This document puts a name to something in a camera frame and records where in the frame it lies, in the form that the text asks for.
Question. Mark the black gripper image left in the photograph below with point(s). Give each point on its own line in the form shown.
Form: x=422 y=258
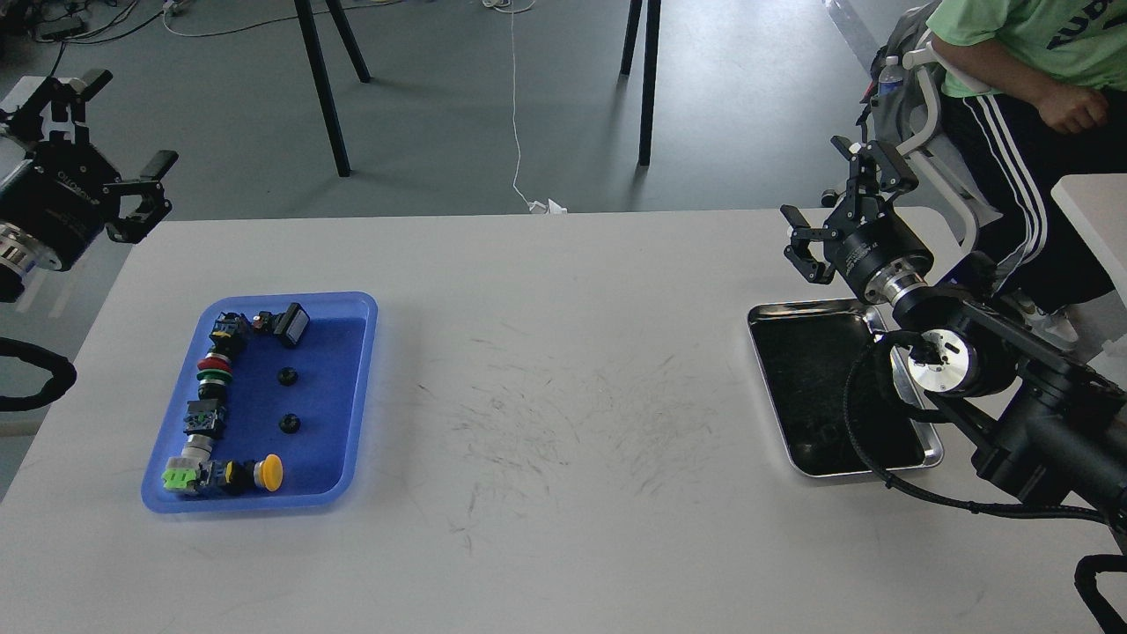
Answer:
x=63 y=192

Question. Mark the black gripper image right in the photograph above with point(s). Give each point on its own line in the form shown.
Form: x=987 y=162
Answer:
x=873 y=240

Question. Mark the small black gear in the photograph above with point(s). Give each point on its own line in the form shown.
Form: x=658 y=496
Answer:
x=287 y=376
x=289 y=423

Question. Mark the silver metal tray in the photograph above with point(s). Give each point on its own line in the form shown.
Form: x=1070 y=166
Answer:
x=805 y=351

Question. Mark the blue plastic tray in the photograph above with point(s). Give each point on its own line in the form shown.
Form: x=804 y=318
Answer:
x=333 y=361

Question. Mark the grey backpack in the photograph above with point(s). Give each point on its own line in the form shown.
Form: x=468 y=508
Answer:
x=901 y=105

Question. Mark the white office chair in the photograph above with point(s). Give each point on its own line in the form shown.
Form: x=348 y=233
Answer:
x=940 y=163

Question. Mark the plastic water bottle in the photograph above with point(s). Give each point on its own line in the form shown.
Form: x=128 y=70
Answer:
x=891 y=76

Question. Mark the red green push button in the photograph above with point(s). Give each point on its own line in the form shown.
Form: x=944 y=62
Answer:
x=214 y=369

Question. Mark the black table legs left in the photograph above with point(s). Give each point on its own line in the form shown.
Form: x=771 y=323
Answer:
x=316 y=61

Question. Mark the black table legs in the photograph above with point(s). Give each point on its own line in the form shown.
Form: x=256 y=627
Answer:
x=316 y=61
x=643 y=13

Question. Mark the black square push button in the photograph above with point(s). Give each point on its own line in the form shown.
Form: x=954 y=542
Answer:
x=289 y=327

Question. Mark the person in green shirt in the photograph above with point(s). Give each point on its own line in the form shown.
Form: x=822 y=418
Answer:
x=1035 y=93

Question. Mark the white side table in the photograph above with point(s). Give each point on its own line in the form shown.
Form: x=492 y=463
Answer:
x=1096 y=206

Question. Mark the black table legs right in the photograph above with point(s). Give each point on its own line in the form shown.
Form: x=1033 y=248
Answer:
x=643 y=13

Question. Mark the black green contact block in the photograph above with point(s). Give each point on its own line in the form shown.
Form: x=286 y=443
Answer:
x=205 y=418

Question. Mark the yellow mushroom push button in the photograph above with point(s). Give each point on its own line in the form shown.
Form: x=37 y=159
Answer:
x=268 y=474

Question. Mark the black blue yellow switch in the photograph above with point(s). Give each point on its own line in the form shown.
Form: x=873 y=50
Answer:
x=230 y=334

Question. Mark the green block switch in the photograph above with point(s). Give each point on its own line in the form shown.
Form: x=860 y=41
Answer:
x=181 y=480

